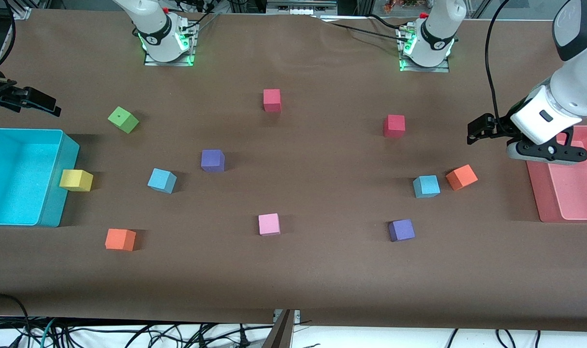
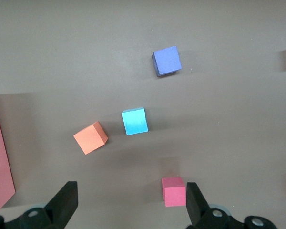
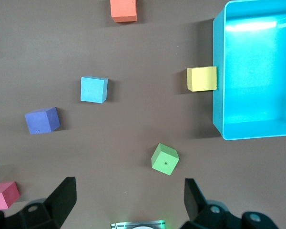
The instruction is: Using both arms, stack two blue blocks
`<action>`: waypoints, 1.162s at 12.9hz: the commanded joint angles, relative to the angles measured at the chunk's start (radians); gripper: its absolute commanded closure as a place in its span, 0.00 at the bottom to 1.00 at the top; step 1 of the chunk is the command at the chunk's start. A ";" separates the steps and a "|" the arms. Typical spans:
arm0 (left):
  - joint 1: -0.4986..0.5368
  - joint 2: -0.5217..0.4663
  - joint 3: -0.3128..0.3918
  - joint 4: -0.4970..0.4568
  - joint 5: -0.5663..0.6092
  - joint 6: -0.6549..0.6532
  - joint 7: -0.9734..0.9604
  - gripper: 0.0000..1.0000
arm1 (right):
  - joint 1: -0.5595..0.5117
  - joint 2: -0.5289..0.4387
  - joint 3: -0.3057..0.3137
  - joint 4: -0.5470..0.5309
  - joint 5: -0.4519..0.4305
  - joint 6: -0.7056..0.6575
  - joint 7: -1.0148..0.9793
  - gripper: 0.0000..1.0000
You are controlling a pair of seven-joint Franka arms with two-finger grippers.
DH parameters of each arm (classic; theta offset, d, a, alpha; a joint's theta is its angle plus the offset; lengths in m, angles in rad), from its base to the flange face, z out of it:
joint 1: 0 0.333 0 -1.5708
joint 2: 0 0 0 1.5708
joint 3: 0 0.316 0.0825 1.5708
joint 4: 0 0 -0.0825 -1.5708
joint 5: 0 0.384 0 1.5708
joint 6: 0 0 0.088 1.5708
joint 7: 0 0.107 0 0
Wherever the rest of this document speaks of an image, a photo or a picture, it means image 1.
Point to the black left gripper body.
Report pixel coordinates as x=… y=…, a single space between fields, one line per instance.
x=502 y=124

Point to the light blue foam block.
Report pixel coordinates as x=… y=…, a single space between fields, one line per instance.
x=425 y=186
x=160 y=180

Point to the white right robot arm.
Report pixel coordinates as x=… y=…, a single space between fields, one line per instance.
x=153 y=24

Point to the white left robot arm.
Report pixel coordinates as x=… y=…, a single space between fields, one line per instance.
x=569 y=92

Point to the orange foam block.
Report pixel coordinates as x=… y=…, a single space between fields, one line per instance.
x=461 y=176
x=119 y=239

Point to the yellow foam block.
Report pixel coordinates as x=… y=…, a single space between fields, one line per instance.
x=76 y=179

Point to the green foam block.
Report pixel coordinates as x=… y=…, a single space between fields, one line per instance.
x=123 y=118

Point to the cyan plastic bin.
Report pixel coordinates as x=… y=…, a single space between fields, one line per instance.
x=13 y=179

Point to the red foam block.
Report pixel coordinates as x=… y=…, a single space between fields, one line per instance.
x=394 y=124
x=272 y=99

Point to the pink plastic bin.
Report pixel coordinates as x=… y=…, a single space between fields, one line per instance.
x=569 y=193

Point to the purple foam block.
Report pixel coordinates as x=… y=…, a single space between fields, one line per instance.
x=401 y=229
x=211 y=159

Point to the brown table cover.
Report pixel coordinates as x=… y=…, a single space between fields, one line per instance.
x=322 y=270

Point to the grey power strip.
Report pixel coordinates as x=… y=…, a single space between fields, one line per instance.
x=298 y=7

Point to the pink foam block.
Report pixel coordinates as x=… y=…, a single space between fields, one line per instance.
x=269 y=224

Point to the dark metal pole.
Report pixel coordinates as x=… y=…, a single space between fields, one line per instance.
x=280 y=336

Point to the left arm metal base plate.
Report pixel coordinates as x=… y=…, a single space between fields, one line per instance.
x=441 y=69

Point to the silver corner bracket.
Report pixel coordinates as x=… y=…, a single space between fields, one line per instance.
x=22 y=13

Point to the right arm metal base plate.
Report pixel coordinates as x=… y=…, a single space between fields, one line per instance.
x=184 y=63

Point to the aluminium frame post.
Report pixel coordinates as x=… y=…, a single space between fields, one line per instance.
x=363 y=6

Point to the silver edge bracket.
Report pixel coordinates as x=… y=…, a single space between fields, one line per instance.
x=296 y=315

